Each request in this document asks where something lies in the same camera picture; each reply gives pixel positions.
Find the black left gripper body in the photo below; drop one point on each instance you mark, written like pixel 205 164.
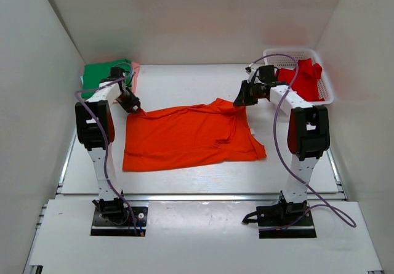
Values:
pixel 128 100

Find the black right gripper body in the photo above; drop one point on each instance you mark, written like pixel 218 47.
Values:
pixel 251 93

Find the orange t shirt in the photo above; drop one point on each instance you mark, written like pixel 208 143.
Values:
pixel 189 136

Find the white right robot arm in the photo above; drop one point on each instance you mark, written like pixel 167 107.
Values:
pixel 307 136

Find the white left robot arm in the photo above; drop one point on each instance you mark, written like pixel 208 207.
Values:
pixel 96 132

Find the pink folded t shirt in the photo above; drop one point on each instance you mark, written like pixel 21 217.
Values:
pixel 135 74

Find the green folded t shirt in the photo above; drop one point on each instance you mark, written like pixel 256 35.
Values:
pixel 95 72

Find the white plastic basket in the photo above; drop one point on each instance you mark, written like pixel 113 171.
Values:
pixel 285 61

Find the red t shirt in basket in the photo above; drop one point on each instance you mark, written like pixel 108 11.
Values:
pixel 306 83

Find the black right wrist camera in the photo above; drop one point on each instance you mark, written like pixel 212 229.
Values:
pixel 267 74

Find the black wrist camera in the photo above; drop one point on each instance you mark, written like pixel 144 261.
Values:
pixel 267 74
pixel 117 73

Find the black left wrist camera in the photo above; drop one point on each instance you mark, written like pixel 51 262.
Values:
pixel 117 73

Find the aluminium rail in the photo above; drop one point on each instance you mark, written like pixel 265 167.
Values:
pixel 338 196

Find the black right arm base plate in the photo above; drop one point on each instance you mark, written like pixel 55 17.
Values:
pixel 272 223

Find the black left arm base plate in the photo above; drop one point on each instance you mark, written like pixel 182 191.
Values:
pixel 120 227

